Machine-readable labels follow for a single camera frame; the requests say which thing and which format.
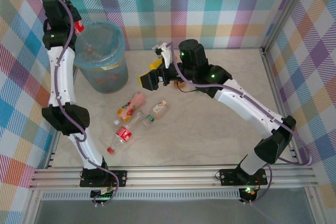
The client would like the tea bottle white label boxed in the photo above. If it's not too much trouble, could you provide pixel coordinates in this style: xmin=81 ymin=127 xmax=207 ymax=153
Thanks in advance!
xmin=141 ymin=100 xmax=169 ymax=128

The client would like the pink fruit print bottle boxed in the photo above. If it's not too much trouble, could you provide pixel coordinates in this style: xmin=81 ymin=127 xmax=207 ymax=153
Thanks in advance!
xmin=113 ymin=91 xmax=146 ymax=126

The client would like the translucent blue plastic bin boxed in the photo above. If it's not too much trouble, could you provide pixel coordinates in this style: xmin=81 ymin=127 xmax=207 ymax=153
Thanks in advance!
xmin=73 ymin=20 xmax=130 ymax=94

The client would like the checkered cloth backdrop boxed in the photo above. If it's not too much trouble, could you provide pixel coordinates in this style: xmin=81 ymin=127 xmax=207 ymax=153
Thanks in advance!
xmin=265 ymin=0 xmax=336 ymax=224
xmin=34 ymin=0 xmax=302 ymax=50
xmin=0 ymin=0 xmax=77 ymax=224

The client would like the left controller board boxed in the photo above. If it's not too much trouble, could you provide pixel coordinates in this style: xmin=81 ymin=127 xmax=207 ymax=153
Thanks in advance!
xmin=90 ymin=188 xmax=116 ymax=200

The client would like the controller board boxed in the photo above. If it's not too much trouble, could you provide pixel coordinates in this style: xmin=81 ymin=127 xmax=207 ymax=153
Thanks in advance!
xmin=90 ymin=188 xmax=116 ymax=200
xmin=240 ymin=186 xmax=259 ymax=198

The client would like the right controller board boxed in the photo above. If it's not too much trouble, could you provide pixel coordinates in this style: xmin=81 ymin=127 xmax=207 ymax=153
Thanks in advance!
xmin=240 ymin=186 xmax=259 ymax=198

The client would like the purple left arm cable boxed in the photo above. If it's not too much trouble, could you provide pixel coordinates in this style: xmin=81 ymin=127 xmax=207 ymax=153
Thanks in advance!
xmin=30 ymin=0 xmax=123 ymax=204

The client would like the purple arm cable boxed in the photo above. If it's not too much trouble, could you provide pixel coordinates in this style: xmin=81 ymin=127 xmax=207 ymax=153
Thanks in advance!
xmin=30 ymin=0 xmax=123 ymax=204
xmin=167 ymin=41 xmax=313 ymax=204

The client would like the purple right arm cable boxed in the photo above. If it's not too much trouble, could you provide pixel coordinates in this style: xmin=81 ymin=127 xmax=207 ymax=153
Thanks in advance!
xmin=167 ymin=41 xmax=313 ymax=204

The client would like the thin black gripper wire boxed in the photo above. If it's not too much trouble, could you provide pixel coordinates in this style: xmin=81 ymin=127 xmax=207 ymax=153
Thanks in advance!
xmin=176 ymin=80 xmax=202 ymax=94

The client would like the aluminium side rail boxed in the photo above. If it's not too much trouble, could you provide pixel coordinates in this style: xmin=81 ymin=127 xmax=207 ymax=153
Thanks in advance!
xmin=261 ymin=48 xmax=301 ymax=167

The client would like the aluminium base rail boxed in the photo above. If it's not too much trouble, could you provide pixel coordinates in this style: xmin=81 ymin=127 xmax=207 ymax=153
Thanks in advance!
xmin=28 ymin=166 xmax=318 ymax=189

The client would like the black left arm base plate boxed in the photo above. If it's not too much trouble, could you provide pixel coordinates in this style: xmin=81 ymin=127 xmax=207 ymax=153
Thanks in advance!
xmin=79 ymin=170 xmax=128 ymax=188

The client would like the grey slotted cable duct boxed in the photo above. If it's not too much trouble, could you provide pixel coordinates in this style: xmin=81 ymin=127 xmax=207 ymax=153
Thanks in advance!
xmin=41 ymin=191 xmax=242 ymax=201

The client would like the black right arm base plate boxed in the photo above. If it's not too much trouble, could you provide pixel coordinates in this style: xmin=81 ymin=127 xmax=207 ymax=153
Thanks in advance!
xmin=219 ymin=168 xmax=268 ymax=186

